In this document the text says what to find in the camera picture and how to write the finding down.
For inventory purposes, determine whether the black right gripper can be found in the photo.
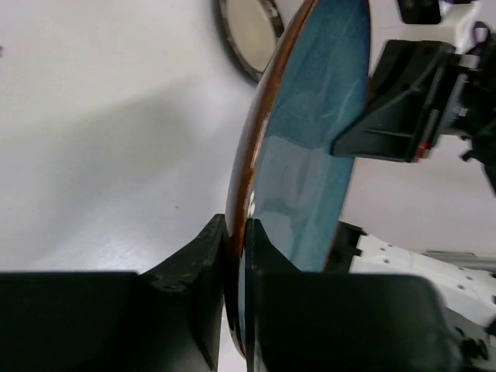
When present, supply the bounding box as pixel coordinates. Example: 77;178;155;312
331;21;495;188

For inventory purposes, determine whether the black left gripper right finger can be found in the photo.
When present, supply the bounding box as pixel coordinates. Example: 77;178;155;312
245;219;467;371

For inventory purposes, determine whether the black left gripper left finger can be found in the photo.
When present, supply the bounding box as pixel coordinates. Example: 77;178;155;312
1;214;225;371

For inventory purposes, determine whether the dark blue plate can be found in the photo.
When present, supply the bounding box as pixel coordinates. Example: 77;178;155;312
224;1;371;353

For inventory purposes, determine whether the brown rimmed cream plate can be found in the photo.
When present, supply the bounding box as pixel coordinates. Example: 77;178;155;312
212;0;284;84

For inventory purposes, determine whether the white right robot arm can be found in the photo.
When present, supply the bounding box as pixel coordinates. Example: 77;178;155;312
331;22;495;371

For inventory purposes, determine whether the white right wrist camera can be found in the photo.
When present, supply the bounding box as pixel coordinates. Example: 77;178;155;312
394;0;482;53

